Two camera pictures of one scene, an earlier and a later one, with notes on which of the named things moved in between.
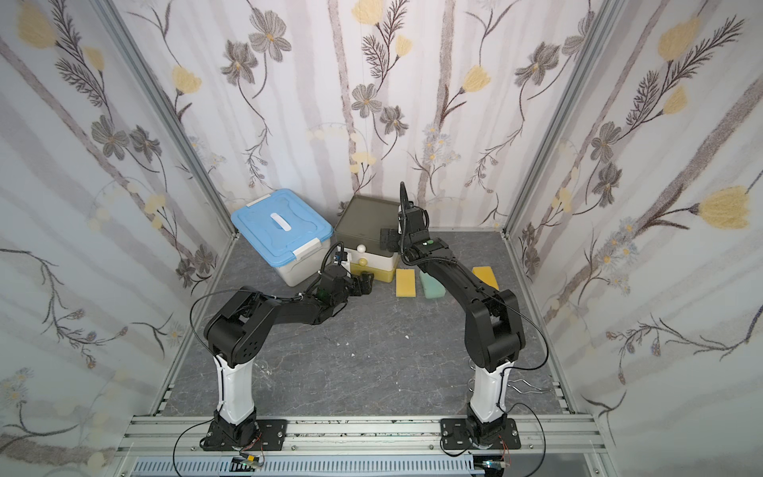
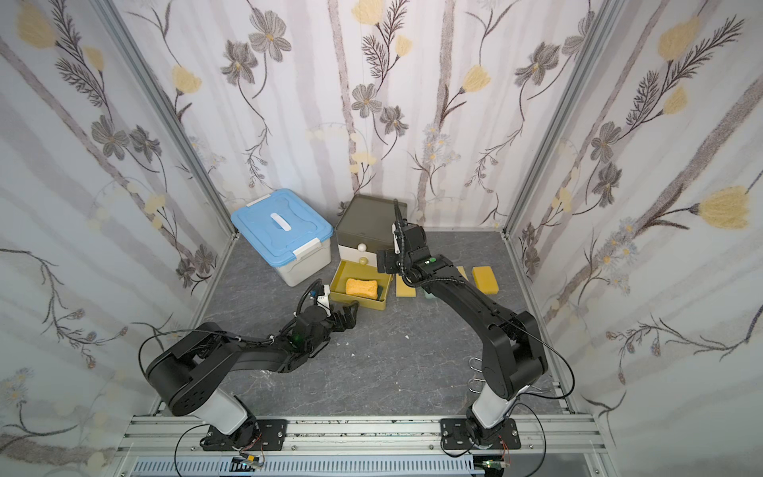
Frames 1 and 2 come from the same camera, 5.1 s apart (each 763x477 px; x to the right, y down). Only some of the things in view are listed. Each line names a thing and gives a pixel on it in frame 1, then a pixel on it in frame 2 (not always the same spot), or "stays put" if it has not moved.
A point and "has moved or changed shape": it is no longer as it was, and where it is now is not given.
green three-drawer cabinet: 359,231 has moved or changed shape
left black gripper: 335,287 → 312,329
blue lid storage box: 287,233 stays put
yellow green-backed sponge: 405,285 stays put
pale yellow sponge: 486,273 has moved or changed shape
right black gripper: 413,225 → 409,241
